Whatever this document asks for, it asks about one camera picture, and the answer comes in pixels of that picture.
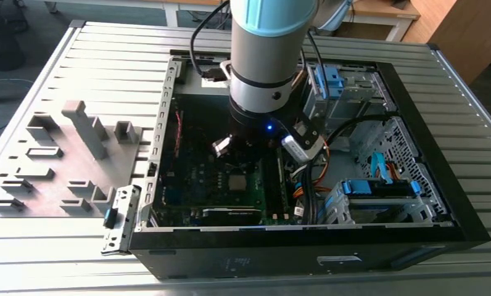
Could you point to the silver CPU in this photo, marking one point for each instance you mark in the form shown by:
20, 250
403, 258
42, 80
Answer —
238, 182

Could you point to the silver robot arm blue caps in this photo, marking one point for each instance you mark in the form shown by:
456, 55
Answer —
266, 61

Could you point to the CPU socket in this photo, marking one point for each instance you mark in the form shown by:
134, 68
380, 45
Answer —
238, 190

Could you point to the white-clipped RAM slot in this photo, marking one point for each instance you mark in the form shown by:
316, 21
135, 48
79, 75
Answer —
272, 191

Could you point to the green motherboard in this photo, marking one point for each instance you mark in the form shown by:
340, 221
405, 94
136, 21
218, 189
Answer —
204, 185

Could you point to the grey power supply unit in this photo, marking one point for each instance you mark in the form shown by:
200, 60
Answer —
187, 87

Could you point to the tall silver drive cage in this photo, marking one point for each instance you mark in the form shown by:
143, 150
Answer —
344, 108

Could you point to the white label tag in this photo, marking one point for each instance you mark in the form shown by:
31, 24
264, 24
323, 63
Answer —
299, 211

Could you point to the hard disk in blue carrier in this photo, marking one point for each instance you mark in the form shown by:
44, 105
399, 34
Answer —
353, 187

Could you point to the black PC case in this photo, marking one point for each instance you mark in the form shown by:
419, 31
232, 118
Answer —
270, 256

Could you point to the silver disk bay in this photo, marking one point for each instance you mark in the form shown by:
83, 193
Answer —
385, 202

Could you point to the grey parts rack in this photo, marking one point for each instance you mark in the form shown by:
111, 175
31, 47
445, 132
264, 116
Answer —
72, 172

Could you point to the wooden desk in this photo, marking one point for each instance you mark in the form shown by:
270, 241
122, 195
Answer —
385, 9

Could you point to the wooden cabinet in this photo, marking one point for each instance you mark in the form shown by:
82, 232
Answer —
467, 31

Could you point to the black bag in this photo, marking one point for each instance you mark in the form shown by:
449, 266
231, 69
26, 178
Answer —
4, 52

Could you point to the small silver wrist camera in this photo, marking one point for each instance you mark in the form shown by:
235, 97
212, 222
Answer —
222, 146

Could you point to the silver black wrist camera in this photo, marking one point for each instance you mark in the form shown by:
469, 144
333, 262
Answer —
307, 145

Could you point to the blue drive bracket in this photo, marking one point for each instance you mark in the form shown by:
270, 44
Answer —
333, 81

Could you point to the metal bracket with blue latch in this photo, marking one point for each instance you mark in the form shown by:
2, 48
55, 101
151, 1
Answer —
126, 200

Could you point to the white desk frame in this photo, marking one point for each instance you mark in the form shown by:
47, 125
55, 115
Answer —
170, 15

